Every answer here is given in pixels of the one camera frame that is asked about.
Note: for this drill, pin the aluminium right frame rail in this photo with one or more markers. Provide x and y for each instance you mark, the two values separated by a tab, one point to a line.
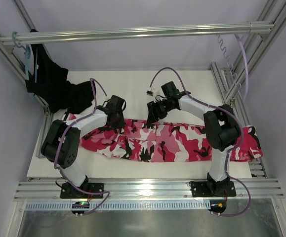
256	46

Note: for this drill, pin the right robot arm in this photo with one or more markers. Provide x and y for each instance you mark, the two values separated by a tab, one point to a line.
221	129

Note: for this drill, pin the aluminium hanging rail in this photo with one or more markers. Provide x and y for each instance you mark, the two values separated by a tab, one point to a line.
258	27

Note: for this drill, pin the black garment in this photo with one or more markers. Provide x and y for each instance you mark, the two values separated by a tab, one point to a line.
49	82

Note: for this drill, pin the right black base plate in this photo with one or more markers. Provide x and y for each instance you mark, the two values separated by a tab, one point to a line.
206	189

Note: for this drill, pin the light blue clothes hanger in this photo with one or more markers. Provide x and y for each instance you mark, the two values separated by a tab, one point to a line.
29	64

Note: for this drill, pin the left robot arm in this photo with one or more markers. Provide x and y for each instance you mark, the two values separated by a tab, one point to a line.
63	138

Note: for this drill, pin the lilac clothes hanger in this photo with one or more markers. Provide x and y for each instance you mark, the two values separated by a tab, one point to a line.
233	66

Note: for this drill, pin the slotted grey cable duct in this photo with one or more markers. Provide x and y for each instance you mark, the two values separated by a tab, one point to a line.
118	205

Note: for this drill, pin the pink camouflage trousers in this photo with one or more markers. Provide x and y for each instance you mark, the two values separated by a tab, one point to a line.
159	142

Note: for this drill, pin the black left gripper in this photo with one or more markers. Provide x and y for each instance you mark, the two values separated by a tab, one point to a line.
116	121

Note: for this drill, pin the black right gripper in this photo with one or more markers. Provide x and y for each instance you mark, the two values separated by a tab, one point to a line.
153	111

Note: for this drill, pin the aluminium left frame post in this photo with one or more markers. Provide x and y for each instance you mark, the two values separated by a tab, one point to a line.
21	70

